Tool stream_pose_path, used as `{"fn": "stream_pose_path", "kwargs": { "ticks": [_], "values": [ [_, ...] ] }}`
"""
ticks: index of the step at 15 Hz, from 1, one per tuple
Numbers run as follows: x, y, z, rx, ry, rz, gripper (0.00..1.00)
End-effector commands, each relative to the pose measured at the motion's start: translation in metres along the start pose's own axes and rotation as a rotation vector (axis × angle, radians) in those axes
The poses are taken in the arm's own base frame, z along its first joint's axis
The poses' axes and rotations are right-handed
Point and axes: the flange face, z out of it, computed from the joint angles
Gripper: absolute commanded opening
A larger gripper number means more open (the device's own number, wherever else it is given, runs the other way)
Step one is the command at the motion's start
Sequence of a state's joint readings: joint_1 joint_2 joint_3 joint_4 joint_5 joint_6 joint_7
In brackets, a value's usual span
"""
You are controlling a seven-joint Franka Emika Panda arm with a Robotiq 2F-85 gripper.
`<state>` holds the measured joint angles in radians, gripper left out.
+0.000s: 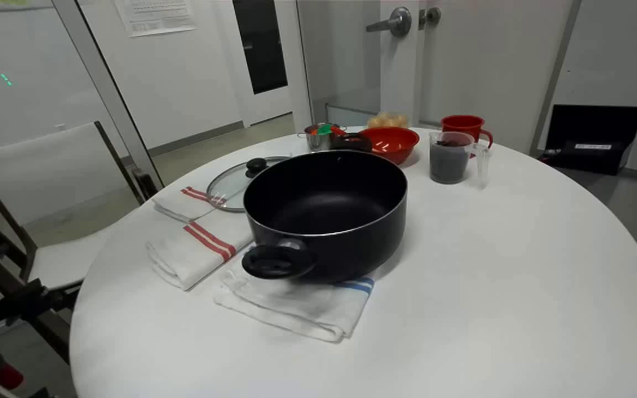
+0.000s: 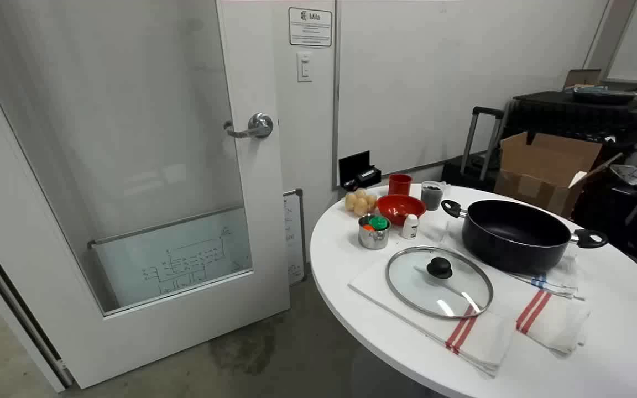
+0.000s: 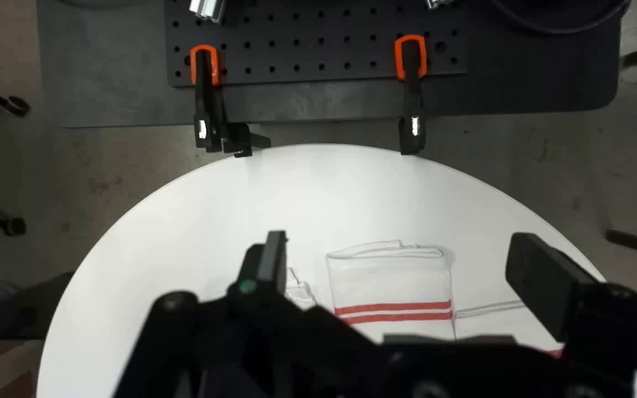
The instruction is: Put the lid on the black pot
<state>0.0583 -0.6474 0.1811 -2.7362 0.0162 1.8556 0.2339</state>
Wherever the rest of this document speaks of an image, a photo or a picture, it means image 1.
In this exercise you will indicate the glass lid with black knob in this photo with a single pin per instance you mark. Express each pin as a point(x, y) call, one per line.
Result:
point(230, 184)

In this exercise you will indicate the black cooking pot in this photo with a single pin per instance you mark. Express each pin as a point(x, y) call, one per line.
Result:
point(325, 244)

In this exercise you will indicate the tin can with coloured items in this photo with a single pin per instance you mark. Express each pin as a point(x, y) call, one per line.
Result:
point(316, 138)

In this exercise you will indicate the red bowl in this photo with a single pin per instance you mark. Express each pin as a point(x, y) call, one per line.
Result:
point(390, 145)

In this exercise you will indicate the yellowish bread ball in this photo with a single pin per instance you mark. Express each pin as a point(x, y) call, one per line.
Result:
point(388, 121)

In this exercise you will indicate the white towel with blue stripes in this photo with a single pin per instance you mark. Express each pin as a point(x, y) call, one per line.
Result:
point(296, 312)

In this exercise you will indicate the gray mug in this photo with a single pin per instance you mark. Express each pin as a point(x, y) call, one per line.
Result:
point(448, 162)

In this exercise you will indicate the white towel with red stripes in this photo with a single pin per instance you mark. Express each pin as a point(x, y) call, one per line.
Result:
point(186, 261)
point(185, 207)

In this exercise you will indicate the red mug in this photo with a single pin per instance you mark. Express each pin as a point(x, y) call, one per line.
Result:
point(466, 125)

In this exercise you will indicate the white door with dark window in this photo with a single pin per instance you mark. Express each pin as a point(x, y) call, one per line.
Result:
point(259, 44)

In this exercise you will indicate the small clear plastic cup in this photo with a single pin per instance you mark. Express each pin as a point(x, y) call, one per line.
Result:
point(482, 166)

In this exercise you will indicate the silver door lock knob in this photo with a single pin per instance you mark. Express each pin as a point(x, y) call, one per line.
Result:
point(429, 17)

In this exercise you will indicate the white paper notice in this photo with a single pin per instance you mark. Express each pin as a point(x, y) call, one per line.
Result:
point(156, 14)

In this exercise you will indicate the black whiteboard marker holder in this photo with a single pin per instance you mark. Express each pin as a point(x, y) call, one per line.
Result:
point(592, 129)

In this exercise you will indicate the black equipment stand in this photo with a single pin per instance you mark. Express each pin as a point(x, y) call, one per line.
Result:
point(10, 295)

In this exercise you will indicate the grey metal frame post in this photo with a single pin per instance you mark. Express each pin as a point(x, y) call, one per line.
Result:
point(105, 85)

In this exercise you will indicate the white chair with dark frame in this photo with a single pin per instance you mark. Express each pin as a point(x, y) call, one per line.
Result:
point(44, 174)

